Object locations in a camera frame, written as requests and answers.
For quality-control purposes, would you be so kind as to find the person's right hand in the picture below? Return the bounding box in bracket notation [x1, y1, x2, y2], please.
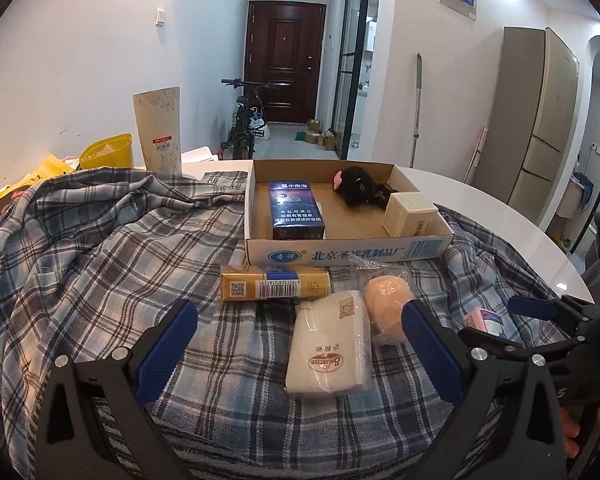
[560, 402, 600, 465]

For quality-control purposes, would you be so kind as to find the pink flower-print tissue packet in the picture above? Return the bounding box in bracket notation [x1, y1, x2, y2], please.
[462, 307, 511, 343]

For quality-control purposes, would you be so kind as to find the dark blue cigarette pack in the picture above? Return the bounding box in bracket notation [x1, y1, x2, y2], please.
[268, 180, 326, 241]

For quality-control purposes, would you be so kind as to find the black bicycle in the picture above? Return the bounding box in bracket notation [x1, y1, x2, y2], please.
[219, 78, 281, 161]

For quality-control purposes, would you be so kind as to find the blue cloth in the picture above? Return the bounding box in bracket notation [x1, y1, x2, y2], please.
[572, 172, 596, 211]

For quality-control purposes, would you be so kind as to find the pink broom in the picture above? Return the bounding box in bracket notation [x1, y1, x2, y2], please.
[461, 127, 489, 183]

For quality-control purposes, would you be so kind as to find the small beige box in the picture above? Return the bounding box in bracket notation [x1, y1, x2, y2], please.
[383, 192, 440, 237]

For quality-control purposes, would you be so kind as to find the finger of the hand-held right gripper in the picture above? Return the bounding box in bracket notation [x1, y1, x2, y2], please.
[507, 295, 600, 328]
[457, 327, 588, 363]

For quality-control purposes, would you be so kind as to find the black hair scrunchie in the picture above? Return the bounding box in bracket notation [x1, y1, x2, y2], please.
[372, 182, 401, 208]

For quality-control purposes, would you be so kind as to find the white paper tube canister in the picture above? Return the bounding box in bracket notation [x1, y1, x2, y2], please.
[133, 86, 182, 176]

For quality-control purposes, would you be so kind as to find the black plush toy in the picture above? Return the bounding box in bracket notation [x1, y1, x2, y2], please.
[333, 166, 378, 207]

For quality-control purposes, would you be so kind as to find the white tissue pack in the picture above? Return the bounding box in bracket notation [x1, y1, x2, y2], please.
[285, 292, 372, 397]

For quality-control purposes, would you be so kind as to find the yellow plastic bin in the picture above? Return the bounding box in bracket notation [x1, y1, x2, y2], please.
[78, 133, 133, 171]

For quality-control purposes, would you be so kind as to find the black framed glass door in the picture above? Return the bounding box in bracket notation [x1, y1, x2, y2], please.
[330, 0, 383, 163]

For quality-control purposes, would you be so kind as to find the yellow plastic bag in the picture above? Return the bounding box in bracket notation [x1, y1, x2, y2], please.
[0, 155, 76, 211]

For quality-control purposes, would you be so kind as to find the white washbasin cabinet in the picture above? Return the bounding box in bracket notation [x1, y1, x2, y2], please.
[545, 180, 588, 256]

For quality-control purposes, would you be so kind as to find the yellow cigarette pack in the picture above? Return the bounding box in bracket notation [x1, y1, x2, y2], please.
[220, 265, 331, 302]

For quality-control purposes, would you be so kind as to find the peach bun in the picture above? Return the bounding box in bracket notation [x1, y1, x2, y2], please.
[362, 275, 416, 346]

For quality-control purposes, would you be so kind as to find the mop with metal handle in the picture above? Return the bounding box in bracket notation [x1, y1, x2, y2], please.
[409, 52, 425, 170]

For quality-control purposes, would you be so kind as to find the white foam box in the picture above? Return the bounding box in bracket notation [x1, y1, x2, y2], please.
[180, 146, 220, 163]

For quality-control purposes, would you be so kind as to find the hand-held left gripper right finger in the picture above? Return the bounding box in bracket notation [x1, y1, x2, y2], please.
[401, 299, 568, 480]

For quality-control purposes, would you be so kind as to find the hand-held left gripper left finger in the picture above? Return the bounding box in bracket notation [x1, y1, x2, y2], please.
[32, 299, 199, 480]

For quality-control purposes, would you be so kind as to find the blue plaid shirt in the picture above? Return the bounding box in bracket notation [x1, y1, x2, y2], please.
[0, 167, 571, 441]

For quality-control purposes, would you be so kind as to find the dark brown entrance door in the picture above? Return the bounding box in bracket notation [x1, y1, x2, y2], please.
[244, 0, 327, 124]

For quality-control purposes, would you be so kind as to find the white plastic bag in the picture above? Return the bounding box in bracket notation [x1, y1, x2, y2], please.
[250, 110, 272, 141]

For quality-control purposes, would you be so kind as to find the beige refrigerator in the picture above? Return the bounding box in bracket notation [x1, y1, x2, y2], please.
[472, 26, 581, 228]

